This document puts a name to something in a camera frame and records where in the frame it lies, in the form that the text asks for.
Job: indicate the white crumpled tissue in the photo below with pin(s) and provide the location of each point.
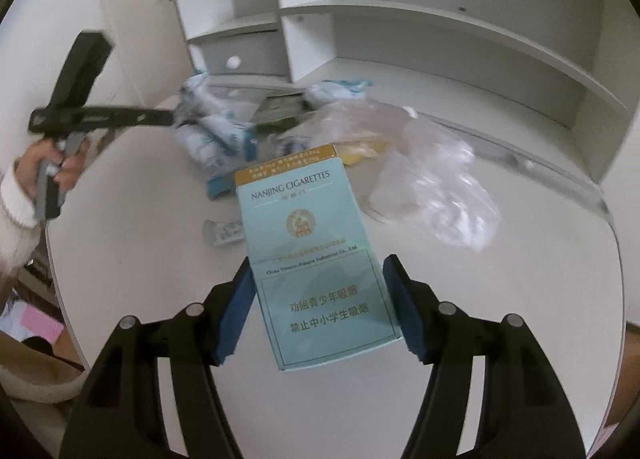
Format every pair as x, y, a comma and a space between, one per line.
412, 112

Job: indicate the pink paper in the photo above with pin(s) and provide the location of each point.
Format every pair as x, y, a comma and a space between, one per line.
37, 324

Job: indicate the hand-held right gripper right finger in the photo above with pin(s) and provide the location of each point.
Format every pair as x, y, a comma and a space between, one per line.
406, 311

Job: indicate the large white blue wrapper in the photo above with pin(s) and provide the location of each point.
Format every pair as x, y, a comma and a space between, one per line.
210, 131

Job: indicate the small crumpled white blue wrapper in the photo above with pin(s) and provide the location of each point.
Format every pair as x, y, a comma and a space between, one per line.
330, 90

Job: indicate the small white strip wrapper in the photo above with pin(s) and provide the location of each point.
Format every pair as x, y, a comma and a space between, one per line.
225, 234

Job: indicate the dark green packet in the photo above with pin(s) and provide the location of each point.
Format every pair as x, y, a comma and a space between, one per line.
277, 109

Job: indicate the clear plastic bag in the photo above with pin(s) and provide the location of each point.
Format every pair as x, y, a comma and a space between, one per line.
435, 179

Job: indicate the light blue cigarette pack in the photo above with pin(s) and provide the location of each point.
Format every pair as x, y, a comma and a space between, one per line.
310, 239

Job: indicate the white drawer knob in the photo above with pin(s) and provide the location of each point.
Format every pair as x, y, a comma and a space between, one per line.
233, 62

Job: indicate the person's left hand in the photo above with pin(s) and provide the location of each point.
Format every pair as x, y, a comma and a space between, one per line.
75, 164

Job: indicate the white shelf unit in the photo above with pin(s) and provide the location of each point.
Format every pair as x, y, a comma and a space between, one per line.
450, 39

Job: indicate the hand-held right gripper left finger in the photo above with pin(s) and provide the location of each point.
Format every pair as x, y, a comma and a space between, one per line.
235, 319

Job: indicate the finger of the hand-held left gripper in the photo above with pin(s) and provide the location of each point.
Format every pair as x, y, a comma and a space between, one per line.
145, 116

